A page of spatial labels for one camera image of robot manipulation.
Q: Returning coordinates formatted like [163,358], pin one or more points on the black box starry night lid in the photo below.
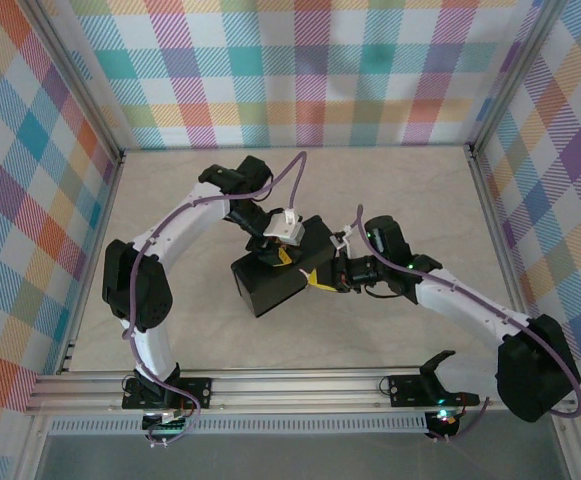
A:
[275,290]

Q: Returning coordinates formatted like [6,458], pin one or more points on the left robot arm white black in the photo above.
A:
[190,215]

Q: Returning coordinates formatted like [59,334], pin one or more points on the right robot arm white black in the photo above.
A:
[470,305]

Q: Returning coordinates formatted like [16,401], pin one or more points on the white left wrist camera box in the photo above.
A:
[285,229]

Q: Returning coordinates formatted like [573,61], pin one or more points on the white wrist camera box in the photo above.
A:
[342,241]
[285,229]

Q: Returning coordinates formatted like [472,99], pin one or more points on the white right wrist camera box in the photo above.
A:
[342,241]

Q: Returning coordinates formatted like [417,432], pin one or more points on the long aluminium base rail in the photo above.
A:
[295,390]

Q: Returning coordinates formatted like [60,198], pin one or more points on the aluminium table side rail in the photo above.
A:
[492,215]
[106,207]

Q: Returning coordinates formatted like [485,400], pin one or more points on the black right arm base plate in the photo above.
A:
[405,390]

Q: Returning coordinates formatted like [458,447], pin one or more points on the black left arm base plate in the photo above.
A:
[195,390]

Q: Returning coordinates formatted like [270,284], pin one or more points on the aluminium frame post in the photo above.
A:
[70,75]
[515,75]

